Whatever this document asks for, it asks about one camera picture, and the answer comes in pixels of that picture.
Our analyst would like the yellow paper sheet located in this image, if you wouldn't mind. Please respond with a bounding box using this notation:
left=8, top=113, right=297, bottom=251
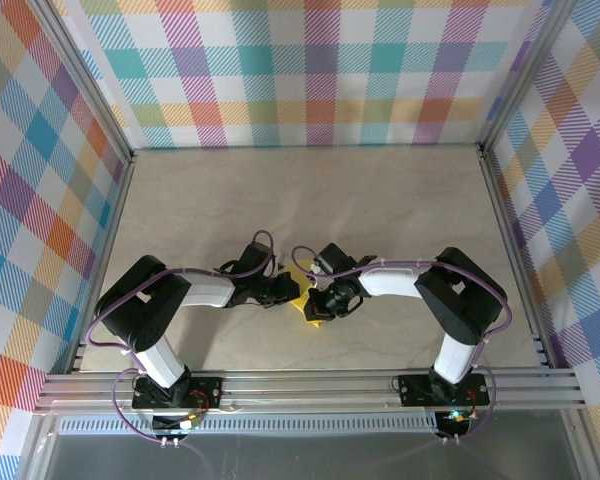
left=282, top=257, right=331, bottom=330

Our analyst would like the grey metal panel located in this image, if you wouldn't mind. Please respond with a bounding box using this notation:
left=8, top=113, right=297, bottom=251
left=29, top=432, right=581, bottom=480

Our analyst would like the aluminium front rail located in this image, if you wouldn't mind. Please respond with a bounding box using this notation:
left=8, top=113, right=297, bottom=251
left=34, top=367, right=589, bottom=414

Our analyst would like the aluminium rail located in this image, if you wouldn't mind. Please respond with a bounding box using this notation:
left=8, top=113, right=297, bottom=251
left=477, top=144, right=554, bottom=371
left=129, top=142, right=484, bottom=154
left=62, top=152, right=139, bottom=376
left=34, top=367, right=589, bottom=414

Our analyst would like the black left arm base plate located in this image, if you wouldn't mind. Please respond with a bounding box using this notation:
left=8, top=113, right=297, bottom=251
left=131, top=375, right=225, bottom=407

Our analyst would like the slotted grey cable duct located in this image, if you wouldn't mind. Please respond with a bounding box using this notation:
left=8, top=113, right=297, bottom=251
left=57, top=417, right=441, bottom=435

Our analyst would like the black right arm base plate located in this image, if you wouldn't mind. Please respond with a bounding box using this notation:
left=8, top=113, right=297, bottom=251
left=398, top=373, right=491, bottom=407

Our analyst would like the aluminium back rail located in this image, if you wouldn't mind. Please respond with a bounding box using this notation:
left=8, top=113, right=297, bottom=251
left=129, top=142, right=484, bottom=154

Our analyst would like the aluminium left side rail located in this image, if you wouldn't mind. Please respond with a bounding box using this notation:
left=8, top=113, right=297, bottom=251
left=62, top=152, right=139, bottom=376

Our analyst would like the black left connector bracket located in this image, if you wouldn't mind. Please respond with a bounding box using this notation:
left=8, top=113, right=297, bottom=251
left=152, top=413, right=202, bottom=434

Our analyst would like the black connector bracket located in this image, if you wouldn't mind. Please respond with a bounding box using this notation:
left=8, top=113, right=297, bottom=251
left=435, top=409, right=474, bottom=437
left=152, top=413, right=202, bottom=434

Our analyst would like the black right connector bracket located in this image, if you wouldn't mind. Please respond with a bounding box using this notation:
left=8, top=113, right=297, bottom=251
left=435, top=409, right=474, bottom=437

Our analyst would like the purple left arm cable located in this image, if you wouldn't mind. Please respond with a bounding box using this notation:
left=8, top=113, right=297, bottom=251
left=86, top=229, right=277, bottom=446

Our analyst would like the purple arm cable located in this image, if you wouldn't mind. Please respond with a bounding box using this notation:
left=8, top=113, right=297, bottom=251
left=291, top=245, right=511, bottom=446
left=86, top=229, right=277, bottom=446

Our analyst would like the aluminium right side rail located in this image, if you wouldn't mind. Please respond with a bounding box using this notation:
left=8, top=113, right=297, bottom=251
left=477, top=144, right=554, bottom=371

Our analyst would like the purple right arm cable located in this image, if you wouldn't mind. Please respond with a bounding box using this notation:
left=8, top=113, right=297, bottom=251
left=291, top=245, right=511, bottom=446

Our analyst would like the aluminium lower frame bar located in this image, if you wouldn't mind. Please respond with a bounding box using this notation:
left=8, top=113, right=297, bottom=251
left=17, top=414, right=56, bottom=480
left=562, top=414, right=600, bottom=480

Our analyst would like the aluminium left corner post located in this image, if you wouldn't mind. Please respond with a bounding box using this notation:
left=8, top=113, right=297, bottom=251
left=29, top=0, right=137, bottom=166

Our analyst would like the aluminium corner post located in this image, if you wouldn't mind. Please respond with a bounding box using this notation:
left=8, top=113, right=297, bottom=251
left=477, top=0, right=581, bottom=159
left=29, top=0, right=137, bottom=166

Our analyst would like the aluminium right corner post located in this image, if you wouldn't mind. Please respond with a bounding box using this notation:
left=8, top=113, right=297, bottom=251
left=477, top=0, right=581, bottom=159

